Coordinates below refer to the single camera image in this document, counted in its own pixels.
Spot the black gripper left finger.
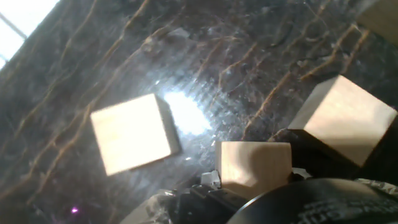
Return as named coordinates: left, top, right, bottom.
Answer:
left=177, top=169, right=249, bottom=224

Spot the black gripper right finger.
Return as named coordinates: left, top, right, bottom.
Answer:
left=291, top=167, right=312, bottom=181

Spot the light wooden cube block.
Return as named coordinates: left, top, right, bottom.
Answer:
left=214, top=141, right=294, bottom=200
left=287, top=73, right=398, bottom=168
left=356, top=0, right=398, bottom=48
left=89, top=92, right=183, bottom=177

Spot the dark marble pattern mat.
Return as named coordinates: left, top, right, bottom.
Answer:
left=0, top=0, right=398, bottom=224

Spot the shiny wrapped fingertip cable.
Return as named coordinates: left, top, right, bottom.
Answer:
left=119, top=189, right=181, bottom=224
left=354, top=177, right=398, bottom=197

